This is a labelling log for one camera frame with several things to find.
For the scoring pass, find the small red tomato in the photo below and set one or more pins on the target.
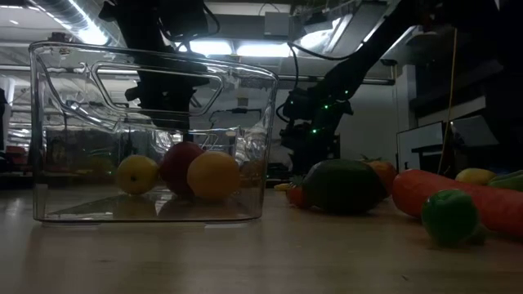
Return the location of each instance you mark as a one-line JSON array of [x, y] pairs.
[[297, 198]]

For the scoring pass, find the black boom stand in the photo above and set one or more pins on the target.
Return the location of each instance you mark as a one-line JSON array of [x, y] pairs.
[[239, 110]]

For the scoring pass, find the white-backed computer monitor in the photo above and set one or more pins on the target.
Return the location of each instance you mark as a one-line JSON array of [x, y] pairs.
[[421, 143]]

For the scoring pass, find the grey ceiling box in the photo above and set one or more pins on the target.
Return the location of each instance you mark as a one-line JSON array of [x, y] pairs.
[[278, 23]]

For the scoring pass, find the metal ceiling hood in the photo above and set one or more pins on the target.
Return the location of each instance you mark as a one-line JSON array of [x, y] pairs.
[[347, 20]]

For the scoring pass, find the large clear plastic basket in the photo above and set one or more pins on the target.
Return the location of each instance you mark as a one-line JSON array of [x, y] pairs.
[[61, 134]]

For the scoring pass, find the long orange carrot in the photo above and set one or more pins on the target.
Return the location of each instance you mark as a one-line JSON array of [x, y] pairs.
[[408, 190]]

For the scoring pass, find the tilted grey monitor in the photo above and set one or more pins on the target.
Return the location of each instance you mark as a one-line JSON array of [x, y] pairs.
[[474, 130]]

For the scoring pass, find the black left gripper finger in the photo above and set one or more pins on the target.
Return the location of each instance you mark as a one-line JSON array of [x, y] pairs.
[[181, 116], [161, 116]]

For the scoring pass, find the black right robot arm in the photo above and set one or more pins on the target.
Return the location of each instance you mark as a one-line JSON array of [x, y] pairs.
[[367, 49]]

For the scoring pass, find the silver air duct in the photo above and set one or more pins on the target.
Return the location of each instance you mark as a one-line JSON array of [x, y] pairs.
[[61, 10]]

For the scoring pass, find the orange fruit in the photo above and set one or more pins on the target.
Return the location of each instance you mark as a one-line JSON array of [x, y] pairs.
[[213, 175]]

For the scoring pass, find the small green bell pepper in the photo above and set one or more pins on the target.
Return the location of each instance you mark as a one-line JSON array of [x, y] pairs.
[[449, 216]]

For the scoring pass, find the dark green avocado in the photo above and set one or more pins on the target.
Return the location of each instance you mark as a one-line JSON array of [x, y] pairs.
[[341, 185]]

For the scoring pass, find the yellow lemon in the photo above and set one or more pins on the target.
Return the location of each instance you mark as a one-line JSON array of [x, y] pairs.
[[137, 175], [476, 176]]

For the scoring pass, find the red apple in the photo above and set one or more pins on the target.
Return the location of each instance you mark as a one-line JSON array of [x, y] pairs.
[[175, 163]]

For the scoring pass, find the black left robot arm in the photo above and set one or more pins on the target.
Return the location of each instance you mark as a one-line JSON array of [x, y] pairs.
[[143, 24]]

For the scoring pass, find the long green pepper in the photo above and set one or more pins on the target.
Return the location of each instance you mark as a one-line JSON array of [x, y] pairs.
[[508, 181]]

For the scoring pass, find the large orange-red tomato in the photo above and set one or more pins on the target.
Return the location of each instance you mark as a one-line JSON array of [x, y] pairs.
[[386, 173]]

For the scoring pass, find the ceiling light panel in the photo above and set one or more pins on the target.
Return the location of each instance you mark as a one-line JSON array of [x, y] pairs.
[[210, 47], [263, 50]]

